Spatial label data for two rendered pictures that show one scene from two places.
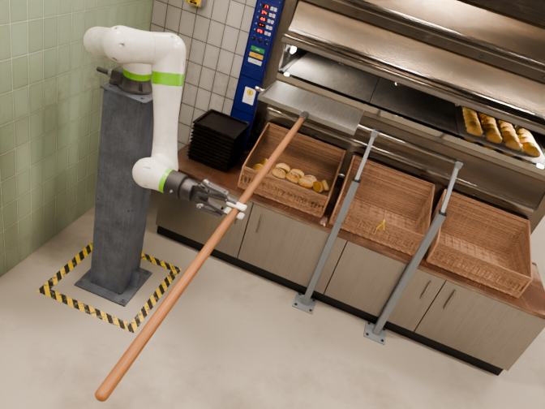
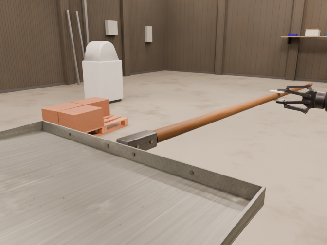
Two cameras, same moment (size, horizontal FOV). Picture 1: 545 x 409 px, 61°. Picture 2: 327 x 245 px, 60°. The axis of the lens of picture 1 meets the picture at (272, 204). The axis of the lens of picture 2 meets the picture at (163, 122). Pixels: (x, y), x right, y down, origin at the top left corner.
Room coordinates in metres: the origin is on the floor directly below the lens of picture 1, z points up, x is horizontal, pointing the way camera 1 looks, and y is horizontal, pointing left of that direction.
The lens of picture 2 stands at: (2.76, 0.30, 1.38)
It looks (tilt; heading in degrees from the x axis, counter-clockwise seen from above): 16 degrees down; 209
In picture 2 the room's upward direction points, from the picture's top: straight up
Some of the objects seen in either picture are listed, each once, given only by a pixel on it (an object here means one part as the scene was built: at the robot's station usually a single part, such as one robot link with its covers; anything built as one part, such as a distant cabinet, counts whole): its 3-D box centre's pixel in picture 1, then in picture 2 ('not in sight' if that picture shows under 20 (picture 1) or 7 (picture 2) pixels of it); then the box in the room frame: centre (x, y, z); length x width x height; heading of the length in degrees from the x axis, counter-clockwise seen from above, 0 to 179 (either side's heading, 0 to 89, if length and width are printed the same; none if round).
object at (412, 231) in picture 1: (384, 203); not in sight; (2.55, -0.65, 0.72); 0.56 x 0.49 x 0.28; 84
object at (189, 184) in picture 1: (195, 192); (314, 99); (1.39, 0.27, 1.14); 0.09 x 0.07 x 0.08; 82
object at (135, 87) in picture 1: (125, 77); not in sight; (1.97, 0.81, 1.23); 0.26 x 0.15 x 0.06; 83
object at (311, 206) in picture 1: (293, 167); not in sight; (2.64, -0.06, 0.72); 0.56 x 0.49 x 0.28; 84
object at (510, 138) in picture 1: (499, 127); not in sight; (3.18, -1.30, 1.21); 0.61 x 0.48 x 0.06; 172
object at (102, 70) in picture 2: not in sight; (102, 72); (-2.26, -4.12, 0.68); 0.70 x 0.63 x 1.37; 173
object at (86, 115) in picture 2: not in sight; (86, 117); (-0.43, -2.89, 0.21); 1.15 x 0.79 x 0.42; 174
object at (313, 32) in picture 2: not in sight; (312, 32); (-8.14, -0.21, 1.63); 0.41 x 0.35 x 0.23; 83
